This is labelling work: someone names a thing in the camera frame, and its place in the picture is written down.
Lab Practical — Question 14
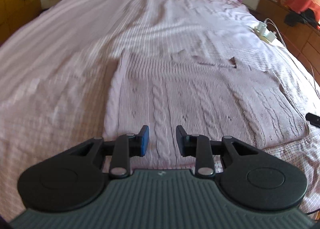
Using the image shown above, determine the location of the lilac cable knit cardigan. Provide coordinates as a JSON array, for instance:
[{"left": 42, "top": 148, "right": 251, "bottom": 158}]
[{"left": 104, "top": 53, "right": 309, "bottom": 169}]

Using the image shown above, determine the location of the wooden sideboard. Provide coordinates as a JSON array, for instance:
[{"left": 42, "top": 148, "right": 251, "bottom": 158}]
[{"left": 256, "top": 0, "right": 320, "bottom": 82}]

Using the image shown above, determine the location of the white charger plug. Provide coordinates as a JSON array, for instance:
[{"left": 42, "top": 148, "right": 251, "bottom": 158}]
[
  {"left": 265, "top": 32, "right": 277, "bottom": 43},
  {"left": 257, "top": 22, "right": 267, "bottom": 35}
]

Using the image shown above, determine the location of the beige power strip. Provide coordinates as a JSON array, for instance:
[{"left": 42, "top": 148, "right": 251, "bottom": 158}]
[{"left": 253, "top": 28, "right": 276, "bottom": 44}]

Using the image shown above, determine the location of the black garment on sideboard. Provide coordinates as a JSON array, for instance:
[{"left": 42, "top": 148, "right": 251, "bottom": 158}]
[{"left": 284, "top": 8, "right": 319, "bottom": 28}]

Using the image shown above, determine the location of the pink checkered bed sheet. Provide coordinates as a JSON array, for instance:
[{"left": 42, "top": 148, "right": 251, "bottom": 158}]
[{"left": 1, "top": 0, "right": 319, "bottom": 220}]

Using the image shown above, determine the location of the white charging cable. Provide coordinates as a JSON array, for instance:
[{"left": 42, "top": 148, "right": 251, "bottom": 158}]
[{"left": 263, "top": 18, "right": 320, "bottom": 92}]

